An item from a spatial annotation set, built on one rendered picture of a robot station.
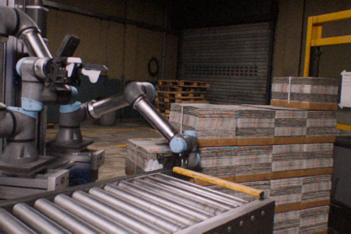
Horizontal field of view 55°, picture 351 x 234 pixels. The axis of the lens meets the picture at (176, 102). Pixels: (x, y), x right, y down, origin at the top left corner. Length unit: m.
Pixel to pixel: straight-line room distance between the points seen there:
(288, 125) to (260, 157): 0.30
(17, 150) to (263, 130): 1.42
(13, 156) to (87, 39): 7.89
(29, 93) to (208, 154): 1.10
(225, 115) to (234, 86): 7.85
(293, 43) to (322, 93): 6.57
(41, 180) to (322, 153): 1.89
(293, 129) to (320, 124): 0.26
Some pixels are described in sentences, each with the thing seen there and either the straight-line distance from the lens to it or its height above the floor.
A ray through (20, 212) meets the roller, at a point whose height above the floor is 0.79.
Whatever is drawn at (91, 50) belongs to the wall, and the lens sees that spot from 9.39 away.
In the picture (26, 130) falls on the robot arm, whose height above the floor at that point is 0.95.
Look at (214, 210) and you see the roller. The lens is 1.14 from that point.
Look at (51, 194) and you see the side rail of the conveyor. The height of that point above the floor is 0.80.
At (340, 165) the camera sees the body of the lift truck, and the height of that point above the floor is 0.58.
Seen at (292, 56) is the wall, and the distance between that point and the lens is 9.07.
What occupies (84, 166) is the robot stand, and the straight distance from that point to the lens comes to 2.01.
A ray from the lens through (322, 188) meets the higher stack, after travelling 2.72.
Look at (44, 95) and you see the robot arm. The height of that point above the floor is 1.12.
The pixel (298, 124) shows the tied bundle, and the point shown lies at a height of 0.96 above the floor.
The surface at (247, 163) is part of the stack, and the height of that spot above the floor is 0.72.
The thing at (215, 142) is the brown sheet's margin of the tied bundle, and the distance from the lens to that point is 2.03.
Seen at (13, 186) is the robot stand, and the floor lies 0.71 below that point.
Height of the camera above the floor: 1.18
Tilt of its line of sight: 3 degrees down
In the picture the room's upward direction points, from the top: 3 degrees clockwise
